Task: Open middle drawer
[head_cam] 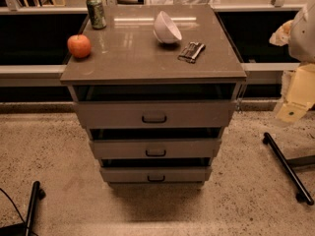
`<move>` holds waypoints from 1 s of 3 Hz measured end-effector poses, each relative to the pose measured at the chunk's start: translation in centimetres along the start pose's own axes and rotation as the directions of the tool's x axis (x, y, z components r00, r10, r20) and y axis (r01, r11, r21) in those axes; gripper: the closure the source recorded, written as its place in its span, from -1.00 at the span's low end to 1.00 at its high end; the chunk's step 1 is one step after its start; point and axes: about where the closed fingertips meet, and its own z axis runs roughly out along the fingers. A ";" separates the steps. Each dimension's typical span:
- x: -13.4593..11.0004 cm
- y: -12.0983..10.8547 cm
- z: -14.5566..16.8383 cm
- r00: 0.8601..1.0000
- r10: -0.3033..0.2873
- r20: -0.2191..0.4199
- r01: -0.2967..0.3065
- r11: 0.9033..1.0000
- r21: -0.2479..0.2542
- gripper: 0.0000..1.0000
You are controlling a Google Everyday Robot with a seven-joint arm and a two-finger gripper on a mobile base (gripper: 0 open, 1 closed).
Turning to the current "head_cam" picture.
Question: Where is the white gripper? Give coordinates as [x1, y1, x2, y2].
[275, 64, 315, 124]

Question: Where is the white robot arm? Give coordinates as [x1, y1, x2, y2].
[269, 0, 315, 124]

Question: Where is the grey top drawer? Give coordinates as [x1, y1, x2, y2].
[74, 100, 235, 129]

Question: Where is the grey drawer cabinet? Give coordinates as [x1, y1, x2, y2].
[59, 4, 248, 190]

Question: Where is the black stand leg right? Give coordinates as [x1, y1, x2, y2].
[263, 133, 315, 206]

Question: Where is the black stand leg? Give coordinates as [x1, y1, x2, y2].
[263, 133, 315, 206]
[0, 181, 46, 236]

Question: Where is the dark snack packet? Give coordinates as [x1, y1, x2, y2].
[178, 42, 206, 64]

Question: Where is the white bowl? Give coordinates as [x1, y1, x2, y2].
[154, 11, 182, 44]

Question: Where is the green soda can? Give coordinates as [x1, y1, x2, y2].
[86, 0, 106, 30]

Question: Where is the red apple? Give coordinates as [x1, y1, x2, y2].
[67, 34, 92, 58]

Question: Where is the black stand leg left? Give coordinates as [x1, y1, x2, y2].
[0, 181, 46, 236]

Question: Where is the metal railing frame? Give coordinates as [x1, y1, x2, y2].
[0, 0, 315, 88]

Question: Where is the black cable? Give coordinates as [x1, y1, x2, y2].
[0, 188, 28, 228]

